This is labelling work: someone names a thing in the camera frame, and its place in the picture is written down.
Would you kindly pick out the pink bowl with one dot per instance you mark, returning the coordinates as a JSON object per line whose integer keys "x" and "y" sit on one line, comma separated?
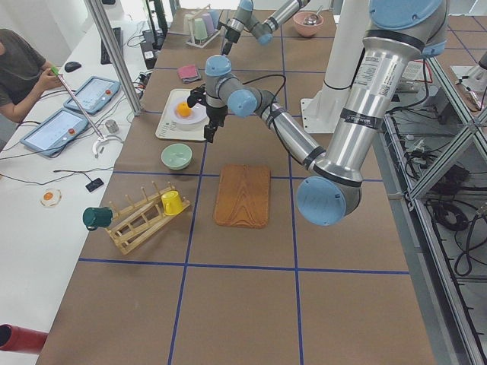
{"x": 304, "y": 30}

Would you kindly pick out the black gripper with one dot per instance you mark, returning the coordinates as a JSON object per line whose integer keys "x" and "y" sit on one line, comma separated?
{"x": 215, "y": 114}
{"x": 228, "y": 36}

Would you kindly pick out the far teach pendant tablet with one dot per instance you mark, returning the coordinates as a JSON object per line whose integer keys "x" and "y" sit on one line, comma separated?
{"x": 96, "y": 93}

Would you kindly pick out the yellow mug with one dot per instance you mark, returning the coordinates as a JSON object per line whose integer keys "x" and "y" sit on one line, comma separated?
{"x": 172, "y": 203}

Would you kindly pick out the pink and grey cloths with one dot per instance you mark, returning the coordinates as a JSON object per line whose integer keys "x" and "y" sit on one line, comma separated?
{"x": 188, "y": 74}

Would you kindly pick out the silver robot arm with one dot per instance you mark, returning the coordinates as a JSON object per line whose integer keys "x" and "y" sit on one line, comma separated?
{"x": 398, "y": 32}
{"x": 244, "y": 20}

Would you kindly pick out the green bowl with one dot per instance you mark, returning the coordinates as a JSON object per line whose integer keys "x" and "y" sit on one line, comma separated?
{"x": 177, "y": 156}

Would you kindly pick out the aluminium frame post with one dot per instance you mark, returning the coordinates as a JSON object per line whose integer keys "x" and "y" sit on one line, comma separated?
{"x": 104, "y": 28}

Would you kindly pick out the teach pendant tablet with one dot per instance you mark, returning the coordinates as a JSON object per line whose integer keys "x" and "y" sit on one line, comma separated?
{"x": 96, "y": 93}
{"x": 52, "y": 135}

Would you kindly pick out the small black device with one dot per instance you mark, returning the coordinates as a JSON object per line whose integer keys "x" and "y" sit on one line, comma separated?
{"x": 94, "y": 184}

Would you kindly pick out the purple cup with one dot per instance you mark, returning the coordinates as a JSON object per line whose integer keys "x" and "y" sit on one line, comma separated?
{"x": 207, "y": 19}

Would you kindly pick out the pink rod with green tip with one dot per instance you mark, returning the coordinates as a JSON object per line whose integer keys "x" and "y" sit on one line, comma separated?
{"x": 55, "y": 71}

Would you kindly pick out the wooden cutting board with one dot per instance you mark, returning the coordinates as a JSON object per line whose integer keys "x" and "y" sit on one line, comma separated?
{"x": 243, "y": 196}

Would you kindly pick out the small metal cylinder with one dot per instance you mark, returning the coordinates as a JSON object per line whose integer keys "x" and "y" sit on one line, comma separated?
{"x": 111, "y": 126}

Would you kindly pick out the dark green mug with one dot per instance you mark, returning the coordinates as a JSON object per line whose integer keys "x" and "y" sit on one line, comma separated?
{"x": 94, "y": 218}

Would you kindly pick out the person in dark shirt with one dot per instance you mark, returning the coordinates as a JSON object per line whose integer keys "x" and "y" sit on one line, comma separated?
{"x": 25, "y": 76}

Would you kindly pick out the red cylinder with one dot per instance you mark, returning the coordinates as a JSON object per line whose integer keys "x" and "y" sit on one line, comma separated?
{"x": 22, "y": 340}

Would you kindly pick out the fried egg toy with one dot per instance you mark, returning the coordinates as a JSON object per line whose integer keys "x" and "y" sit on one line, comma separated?
{"x": 50, "y": 198}

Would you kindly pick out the green cup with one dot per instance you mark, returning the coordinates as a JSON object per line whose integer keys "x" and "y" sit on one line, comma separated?
{"x": 199, "y": 30}

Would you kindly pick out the blue cup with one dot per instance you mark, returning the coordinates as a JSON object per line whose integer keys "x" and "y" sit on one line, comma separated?
{"x": 215, "y": 16}

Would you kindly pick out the metal scoop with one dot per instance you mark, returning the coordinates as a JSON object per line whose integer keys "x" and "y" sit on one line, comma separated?
{"x": 313, "y": 18}

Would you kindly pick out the black computer mouse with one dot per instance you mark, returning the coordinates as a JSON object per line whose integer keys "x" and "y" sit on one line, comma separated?
{"x": 72, "y": 66}

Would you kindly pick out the white round plate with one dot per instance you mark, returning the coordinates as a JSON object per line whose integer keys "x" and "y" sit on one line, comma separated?
{"x": 186, "y": 118}

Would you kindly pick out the cream bear tray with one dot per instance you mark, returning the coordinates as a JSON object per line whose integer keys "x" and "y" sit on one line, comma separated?
{"x": 167, "y": 129}

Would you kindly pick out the wooden mug rack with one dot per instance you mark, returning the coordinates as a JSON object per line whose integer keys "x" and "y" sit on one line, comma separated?
{"x": 137, "y": 221}

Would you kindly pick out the orange fruit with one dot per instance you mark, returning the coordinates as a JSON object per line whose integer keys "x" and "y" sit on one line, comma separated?
{"x": 183, "y": 109}

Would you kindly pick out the white cup rack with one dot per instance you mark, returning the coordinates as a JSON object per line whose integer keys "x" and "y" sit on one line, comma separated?
{"x": 188, "y": 26}

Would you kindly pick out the near teach pendant tablet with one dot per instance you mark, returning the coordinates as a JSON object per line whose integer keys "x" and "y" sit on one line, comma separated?
{"x": 52, "y": 135}

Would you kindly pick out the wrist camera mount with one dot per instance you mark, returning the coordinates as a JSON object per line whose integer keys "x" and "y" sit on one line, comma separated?
{"x": 197, "y": 96}

